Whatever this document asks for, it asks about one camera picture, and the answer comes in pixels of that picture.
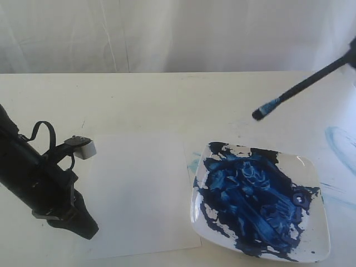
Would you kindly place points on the black paintbrush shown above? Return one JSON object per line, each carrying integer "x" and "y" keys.
{"x": 270, "y": 106}

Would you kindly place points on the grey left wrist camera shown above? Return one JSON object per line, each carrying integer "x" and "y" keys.
{"x": 82, "y": 147}

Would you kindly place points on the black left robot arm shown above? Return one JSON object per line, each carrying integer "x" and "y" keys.
{"x": 16, "y": 155}

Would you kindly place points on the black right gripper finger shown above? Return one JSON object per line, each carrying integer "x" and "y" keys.
{"x": 352, "y": 53}

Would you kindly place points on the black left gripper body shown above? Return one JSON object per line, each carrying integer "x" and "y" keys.
{"x": 54, "y": 192}

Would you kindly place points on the white paper sheet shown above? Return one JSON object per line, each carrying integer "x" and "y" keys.
{"x": 138, "y": 191}

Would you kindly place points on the white square plate blue paint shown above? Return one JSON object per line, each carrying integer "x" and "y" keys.
{"x": 261, "y": 203}

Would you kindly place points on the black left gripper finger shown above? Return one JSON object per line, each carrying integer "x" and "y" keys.
{"x": 82, "y": 223}

